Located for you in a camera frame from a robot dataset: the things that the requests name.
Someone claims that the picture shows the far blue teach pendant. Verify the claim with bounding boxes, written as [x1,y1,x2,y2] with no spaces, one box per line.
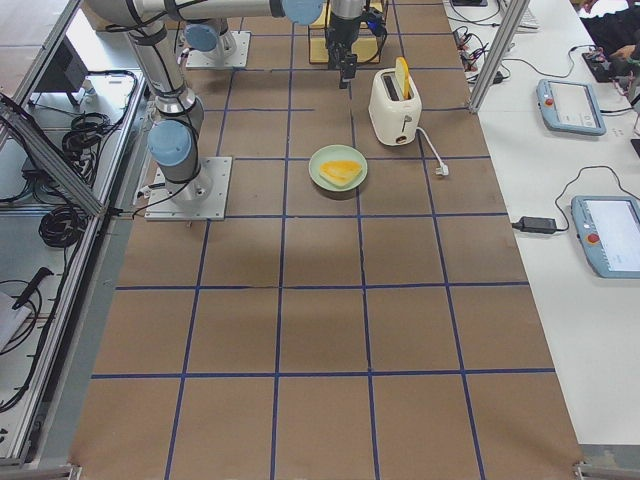
[536,79,606,136]

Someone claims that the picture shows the white toaster power cord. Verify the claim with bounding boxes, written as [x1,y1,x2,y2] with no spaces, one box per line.
[415,126,451,179]

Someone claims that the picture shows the black wire rack yellow shelves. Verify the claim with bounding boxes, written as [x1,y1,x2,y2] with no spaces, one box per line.
[308,1,388,71]

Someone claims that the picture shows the cream white toaster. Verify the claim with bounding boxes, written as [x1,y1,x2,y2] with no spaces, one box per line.
[368,68,422,146]

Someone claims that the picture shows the blue teach pendant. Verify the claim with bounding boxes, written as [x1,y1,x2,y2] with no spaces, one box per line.
[571,196,640,279]
[536,79,606,136]

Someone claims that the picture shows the aluminium frame rail left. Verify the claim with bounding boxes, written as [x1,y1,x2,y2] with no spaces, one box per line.
[1,93,107,217]

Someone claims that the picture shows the near blue teach pendant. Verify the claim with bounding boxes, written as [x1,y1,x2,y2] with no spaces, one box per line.
[571,196,640,279]

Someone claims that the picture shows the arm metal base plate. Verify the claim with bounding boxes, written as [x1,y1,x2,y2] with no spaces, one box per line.
[185,25,251,70]
[143,157,233,221]

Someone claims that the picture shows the yellow toast on plate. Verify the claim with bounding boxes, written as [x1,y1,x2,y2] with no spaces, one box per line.
[319,160,362,187]

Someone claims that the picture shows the black power adapter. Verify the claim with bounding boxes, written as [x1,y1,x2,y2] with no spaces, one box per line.
[511,216,558,234]

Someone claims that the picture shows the aluminium frame post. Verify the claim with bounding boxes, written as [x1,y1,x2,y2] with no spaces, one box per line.
[468,0,529,113]

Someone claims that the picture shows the coiled black cable bundle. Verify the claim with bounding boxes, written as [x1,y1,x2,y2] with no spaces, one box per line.
[38,205,86,249]

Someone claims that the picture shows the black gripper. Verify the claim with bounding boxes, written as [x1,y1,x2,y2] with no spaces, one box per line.
[325,14,360,89]

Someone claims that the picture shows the toast slice in toaster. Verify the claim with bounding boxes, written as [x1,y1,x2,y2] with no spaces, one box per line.
[395,56,410,100]

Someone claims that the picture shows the light green plate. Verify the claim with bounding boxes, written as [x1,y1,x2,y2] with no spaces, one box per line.
[308,145,368,192]

